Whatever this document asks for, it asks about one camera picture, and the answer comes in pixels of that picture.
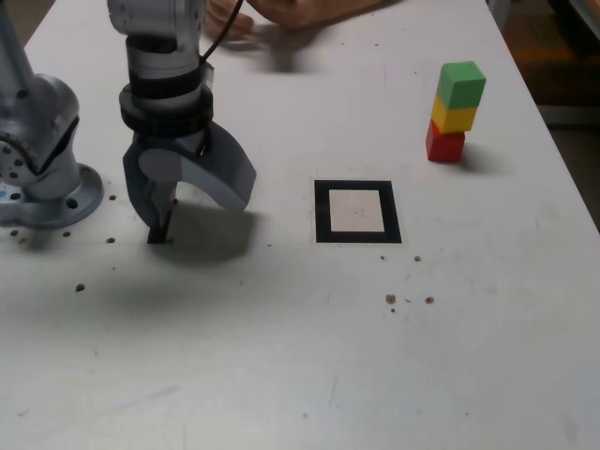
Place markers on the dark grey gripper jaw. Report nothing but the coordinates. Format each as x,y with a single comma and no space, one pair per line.
140,192

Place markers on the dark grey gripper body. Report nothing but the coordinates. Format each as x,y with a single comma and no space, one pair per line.
187,143

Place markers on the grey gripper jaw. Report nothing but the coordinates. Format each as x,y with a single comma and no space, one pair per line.
220,173

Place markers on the red cube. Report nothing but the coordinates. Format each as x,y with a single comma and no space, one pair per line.
445,145

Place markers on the yellow cube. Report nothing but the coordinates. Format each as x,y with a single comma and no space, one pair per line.
457,117

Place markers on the green cube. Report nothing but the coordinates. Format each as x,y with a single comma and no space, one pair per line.
464,86

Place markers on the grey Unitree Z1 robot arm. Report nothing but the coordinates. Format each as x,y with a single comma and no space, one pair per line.
47,117

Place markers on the black tape square outline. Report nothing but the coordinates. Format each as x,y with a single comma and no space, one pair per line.
323,211

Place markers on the person's right hand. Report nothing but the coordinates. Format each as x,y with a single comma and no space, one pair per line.
225,19

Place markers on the person's left hand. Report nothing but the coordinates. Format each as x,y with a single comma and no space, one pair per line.
290,14

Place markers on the black tape strip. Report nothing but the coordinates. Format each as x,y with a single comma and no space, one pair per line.
157,238

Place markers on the grey metal beam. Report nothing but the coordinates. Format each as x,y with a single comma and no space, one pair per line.
569,115

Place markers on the grey metal post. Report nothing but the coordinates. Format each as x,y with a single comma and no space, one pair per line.
498,11

